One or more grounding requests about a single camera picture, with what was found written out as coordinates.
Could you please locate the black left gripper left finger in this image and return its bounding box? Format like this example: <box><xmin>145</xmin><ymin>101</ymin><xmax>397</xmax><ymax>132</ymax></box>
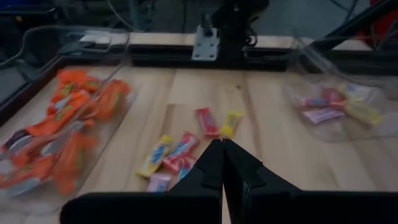
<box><xmin>169</xmin><ymin>139</ymin><xmax>224</xmax><ymax>200</ymax></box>

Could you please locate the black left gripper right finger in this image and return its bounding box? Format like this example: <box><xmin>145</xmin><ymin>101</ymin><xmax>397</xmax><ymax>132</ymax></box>
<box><xmin>222</xmin><ymin>139</ymin><xmax>302</xmax><ymax>218</ymax></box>

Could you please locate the yellow candy bar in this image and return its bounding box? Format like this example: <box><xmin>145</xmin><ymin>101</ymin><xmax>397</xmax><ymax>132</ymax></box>
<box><xmin>341</xmin><ymin>99</ymin><xmax>384</xmax><ymax>127</ymax></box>
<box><xmin>220</xmin><ymin>111</ymin><xmax>244</xmax><ymax>139</ymax></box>

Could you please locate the pink candy wrapper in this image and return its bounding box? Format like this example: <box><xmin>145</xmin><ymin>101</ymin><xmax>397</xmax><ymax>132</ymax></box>
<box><xmin>146</xmin><ymin>172</ymin><xmax>172</xmax><ymax>193</ymax></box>
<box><xmin>297</xmin><ymin>95</ymin><xmax>331</xmax><ymax>108</ymax></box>
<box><xmin>161</xmin><ymin>132</ymin><xmax>200</xmax><ymax>174</ymax></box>

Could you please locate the orange Reese's candy packet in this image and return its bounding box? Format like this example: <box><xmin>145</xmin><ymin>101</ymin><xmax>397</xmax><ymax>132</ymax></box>
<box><xmin>57</xmin><ymin>68</ymin><xmax>101</xmax><ymax>95</ymax></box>
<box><xmin>26</xmin><ymin>90</ymin><xmax>91</xmax><ymax>137</ymax></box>
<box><xmin>96</xmin><ymin>79</ymin><xmax>132</xmax><ymax>123</ymax></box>

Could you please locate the orange candy bar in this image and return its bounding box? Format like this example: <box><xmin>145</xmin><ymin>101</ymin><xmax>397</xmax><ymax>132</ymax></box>
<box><xmin>54</xmin><ymin>130</ymin><xmax>98</xmax><ymax>194</ymax></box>

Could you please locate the orange silver candy packet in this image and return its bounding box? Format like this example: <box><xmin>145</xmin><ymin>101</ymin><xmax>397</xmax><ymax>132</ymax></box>
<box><xmin>40</xmin><ymin>121</ymin><xmax>85</xmax><ymax>147</ymax></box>

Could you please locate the orange packet with white label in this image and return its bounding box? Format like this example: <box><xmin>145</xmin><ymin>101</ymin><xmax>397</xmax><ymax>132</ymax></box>
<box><xmin>0</xmin><ymin>129</ymin><xmax>32</xmax><ymax>157</ymax></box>

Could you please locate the red candy wrapper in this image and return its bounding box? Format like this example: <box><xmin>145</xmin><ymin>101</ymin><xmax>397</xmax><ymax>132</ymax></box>
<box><xmin>177</xmin><ymin>157</ymin><xmax>197</xmax><ymax>182</ymax></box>

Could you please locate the pink red candy bar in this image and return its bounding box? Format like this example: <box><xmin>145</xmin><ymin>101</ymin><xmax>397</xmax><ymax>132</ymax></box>
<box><xmin>195</xmin><ymin>108</ymin><xmax>220</xmax><ymax>139</ymax></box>

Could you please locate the yellow candy wrapper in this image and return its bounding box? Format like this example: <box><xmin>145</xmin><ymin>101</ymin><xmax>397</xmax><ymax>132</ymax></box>
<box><xmin>136</xmin><ymin>134</ymin><xmax>174</xmax><ymax>179</ymax></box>

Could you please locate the red candy packets right pile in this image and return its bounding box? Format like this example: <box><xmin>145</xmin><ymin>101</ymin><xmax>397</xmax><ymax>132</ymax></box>
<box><xmin>0</xmin><ymin>30</ymin><xmax>398</xmax><ymax>125</ymax></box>

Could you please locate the clear plastic bin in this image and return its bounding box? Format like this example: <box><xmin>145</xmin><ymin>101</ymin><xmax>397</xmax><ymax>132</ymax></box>
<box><xmin>0</xmin><ymin>26</ymin><xmax>138</xmax><ymax>215</ymax></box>
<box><xmin>282</xmin><ymin>29</ymin><xmax>398</xmax><ymax>143</ymax></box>

